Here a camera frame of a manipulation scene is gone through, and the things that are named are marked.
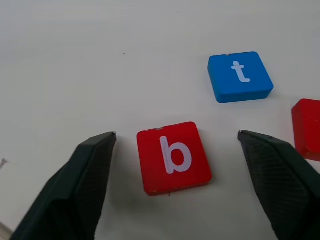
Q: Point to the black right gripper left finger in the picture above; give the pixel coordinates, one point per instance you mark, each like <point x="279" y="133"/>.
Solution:
<point x="72" y="190"/>

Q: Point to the blue letter t block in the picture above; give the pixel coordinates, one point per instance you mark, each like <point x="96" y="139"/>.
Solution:
<point x="240" y="77"/>

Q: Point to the red letter b block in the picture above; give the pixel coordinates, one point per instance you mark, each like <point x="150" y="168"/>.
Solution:
<point x="175" y="157"/>

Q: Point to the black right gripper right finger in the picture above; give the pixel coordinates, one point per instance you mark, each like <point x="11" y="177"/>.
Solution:
<point x="282" y="185"/>

